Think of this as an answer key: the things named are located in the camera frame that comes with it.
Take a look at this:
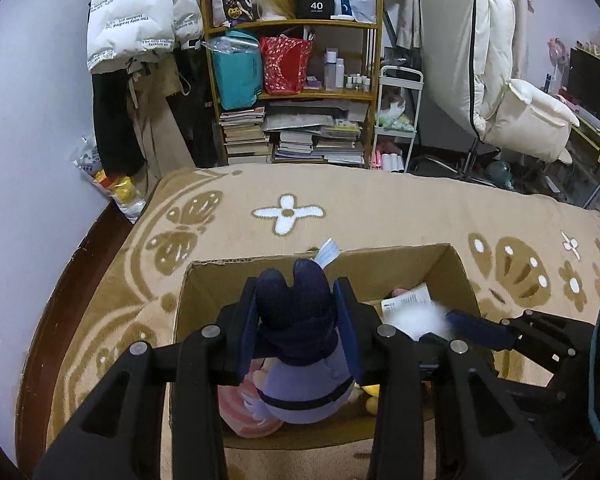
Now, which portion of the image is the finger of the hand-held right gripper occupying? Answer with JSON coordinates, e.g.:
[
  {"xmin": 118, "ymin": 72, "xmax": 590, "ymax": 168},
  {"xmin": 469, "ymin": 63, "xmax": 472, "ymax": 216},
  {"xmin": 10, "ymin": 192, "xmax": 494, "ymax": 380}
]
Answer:
[
  {"xmin": 419, "ymin": 332, "xmax": 561, "ymax": 411},
  {"xmin": 445, "ymin": 309, "xmax": 596, "ymax": 376}
]

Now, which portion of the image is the white puffer jacket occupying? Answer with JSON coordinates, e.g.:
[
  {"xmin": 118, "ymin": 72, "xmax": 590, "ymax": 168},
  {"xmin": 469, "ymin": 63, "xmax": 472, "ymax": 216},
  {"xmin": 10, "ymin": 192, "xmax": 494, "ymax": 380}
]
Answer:
[{"xmin": 86, "ymin": 0, "xmax": 204, "ymax": 76}]

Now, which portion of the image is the cluttered desk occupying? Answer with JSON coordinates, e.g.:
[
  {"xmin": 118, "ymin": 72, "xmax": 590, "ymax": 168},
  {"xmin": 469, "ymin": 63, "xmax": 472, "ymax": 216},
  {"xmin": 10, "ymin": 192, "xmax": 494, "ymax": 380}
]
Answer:
[{"xmin": 545, "ymin": 90, "xmax": 600, "ymax": 211}]

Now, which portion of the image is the clear bag of toys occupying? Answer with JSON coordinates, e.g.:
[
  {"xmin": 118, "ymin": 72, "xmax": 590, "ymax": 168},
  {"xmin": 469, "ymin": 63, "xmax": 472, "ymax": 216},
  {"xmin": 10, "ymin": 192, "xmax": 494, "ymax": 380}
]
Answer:
[{"xmin": 72, "ymin": 135, "xmax": 148, "ymax": 223}]

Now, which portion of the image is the cardboard box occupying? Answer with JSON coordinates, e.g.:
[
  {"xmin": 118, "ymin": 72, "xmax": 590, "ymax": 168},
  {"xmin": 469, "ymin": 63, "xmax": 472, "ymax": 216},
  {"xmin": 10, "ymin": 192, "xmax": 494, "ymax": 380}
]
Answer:
[{"xmin": 169, "ymin": 243, "xmax": 496, "ymax": 453}]

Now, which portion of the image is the beige butterfly blanket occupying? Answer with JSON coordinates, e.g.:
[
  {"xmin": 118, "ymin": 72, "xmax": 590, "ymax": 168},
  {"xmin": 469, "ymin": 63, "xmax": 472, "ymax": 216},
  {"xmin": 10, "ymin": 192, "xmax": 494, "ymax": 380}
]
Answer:
[{"xmin": 45, "ymin": 165, "xmax": 600, "ymax": 480}]

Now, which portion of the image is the row of cosmetic bottles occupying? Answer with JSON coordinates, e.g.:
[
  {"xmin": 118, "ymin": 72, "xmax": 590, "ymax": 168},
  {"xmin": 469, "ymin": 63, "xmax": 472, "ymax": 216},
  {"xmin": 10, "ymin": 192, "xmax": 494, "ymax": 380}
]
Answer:
[{"xmin": 305, "ymin": 47, "xmax": 373, "ymax": 93}]

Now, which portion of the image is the pink striped plush toy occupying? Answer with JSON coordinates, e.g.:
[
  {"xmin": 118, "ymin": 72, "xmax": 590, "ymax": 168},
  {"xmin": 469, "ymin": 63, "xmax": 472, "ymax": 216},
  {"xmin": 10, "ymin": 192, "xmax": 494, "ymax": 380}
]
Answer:
[{"xmin": 217, "ymin": 367, "xmax": 286, "ymax": 438}]

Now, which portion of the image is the white fluffy plush toy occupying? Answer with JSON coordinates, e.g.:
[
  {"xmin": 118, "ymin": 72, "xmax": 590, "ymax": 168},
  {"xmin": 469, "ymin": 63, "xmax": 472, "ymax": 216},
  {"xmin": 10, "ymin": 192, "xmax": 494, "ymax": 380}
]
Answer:
[{"xmin": 381, "ymin": 282, "xmax": 453, "ymax": 343}]

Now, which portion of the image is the black hanging coat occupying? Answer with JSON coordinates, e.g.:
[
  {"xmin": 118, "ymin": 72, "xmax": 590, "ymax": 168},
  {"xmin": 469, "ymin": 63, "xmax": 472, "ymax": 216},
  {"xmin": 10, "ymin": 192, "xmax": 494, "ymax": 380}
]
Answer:
[{"xmin": 91, "ymin": 57, "xmax": 146, "ymax": 178}]

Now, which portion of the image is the teal bag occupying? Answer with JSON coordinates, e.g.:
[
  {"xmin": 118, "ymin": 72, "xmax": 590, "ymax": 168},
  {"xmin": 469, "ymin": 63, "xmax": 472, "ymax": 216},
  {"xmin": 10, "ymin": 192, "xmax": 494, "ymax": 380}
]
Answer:
[{"xmin": 211, "ymin": 30, "xmax": 263, "ymax": 112}]

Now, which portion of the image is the purple plush doll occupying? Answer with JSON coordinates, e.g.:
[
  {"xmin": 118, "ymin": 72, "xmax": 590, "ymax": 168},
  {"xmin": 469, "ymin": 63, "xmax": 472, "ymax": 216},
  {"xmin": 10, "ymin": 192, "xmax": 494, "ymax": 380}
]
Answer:
[{"xmin": 252, "ymin": 239, "xmax": 363, "ymax": 426}]

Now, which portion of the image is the stack of books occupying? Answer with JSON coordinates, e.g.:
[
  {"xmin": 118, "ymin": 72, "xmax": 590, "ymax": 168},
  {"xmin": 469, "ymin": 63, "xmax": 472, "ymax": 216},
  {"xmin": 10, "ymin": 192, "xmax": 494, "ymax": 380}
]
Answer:
[
  {"xmin": 219, "ymin": 106, "xmax": 273, "ymax": 166},
  {"xmin": 262, "ymin": 100, "xmax": 368, "ymax": 166}
]

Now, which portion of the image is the beige trench coat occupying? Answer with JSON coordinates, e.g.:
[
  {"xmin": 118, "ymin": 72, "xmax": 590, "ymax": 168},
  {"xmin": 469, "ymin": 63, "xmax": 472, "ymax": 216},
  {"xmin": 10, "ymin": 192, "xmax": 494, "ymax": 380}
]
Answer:
[{"xmin": 127, "ymin": 52, "xmax": 196, "ymax": 196}]

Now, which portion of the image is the black box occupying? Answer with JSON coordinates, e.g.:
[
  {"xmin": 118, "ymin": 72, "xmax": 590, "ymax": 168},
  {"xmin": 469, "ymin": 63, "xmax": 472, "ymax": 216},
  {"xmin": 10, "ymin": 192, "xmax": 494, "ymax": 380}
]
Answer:
[{"xmin": 295, "ymin": 0, "xmax": 337, "ymax": 18}]

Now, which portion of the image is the black hanging garment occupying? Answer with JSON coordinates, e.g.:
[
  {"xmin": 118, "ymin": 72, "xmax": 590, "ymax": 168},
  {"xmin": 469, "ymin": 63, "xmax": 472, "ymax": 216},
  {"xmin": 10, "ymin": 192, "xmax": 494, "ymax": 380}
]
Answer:
[{"xmin": 175, "ymin": 40, "xmax": 226, "ymax": 168}]

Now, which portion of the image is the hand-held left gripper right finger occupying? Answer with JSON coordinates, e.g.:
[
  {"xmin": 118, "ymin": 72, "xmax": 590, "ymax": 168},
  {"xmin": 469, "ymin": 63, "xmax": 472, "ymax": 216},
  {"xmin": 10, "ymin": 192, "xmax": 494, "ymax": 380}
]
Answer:
[{"xmin": 332, "ymin": 276, "xmax": 563, "ymax": 480}]

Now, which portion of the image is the red patterned bag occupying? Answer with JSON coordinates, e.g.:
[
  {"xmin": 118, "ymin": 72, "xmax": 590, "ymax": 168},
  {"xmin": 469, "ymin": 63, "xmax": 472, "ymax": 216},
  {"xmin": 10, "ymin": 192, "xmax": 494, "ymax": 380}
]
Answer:
[{"xmin": 259, "ymin": 35, "xmax": 315, "ymax": 96}]

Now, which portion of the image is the yellow plush toy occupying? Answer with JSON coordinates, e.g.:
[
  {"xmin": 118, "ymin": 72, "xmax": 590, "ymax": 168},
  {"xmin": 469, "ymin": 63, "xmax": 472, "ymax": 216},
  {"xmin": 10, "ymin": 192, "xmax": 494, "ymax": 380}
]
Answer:
[{"xmin": 360, "ymin": 384, "xmax": 381, "ymax": 416}]

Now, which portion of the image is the cream recliner chair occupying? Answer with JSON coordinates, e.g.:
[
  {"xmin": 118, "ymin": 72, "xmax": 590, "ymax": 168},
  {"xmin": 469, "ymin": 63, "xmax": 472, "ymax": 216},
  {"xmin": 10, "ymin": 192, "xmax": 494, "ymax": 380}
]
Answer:
[{"xmin": 420, "ymin": 0, "xmax": 581, "ymax": 163}]

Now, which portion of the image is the pink desk fan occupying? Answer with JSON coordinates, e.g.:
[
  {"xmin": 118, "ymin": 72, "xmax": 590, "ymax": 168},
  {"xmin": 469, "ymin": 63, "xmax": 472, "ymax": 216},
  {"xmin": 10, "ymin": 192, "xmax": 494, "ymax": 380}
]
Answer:
[{"xmin": 547, "ymin": 37, "xmax": 571, "ymax": 93}]

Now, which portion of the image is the white trolley cart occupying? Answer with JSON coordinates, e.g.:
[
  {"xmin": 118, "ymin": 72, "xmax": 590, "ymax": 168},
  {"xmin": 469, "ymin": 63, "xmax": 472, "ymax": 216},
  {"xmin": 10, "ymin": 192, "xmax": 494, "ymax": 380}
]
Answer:
[{"xmin": 372, "ymin": 65, "xmax": 425, "ymax": 173}]

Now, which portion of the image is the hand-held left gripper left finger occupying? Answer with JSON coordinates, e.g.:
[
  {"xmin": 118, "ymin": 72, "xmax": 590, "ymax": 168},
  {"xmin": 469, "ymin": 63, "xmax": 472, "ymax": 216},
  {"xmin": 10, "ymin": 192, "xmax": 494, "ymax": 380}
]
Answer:
[{"xmin": 32, "ymin": 276, "xmax": 261, "ymax": 480}]

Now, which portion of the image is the wooden shelf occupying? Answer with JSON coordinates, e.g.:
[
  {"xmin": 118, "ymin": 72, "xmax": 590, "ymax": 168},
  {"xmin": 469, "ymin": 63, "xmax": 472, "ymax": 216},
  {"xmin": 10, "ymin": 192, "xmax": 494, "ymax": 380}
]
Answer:
[{"xmin": 200, "ymin": 0, "xmax": 386, "ymax": 171}]

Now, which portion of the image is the black monitor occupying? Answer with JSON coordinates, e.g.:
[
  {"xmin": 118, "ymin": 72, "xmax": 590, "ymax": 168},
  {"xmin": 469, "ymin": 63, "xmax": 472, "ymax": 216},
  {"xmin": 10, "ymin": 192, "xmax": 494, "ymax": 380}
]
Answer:
[{"xmin": 569, "ymin": 47, "xmax": 600, "ymax": 111}]

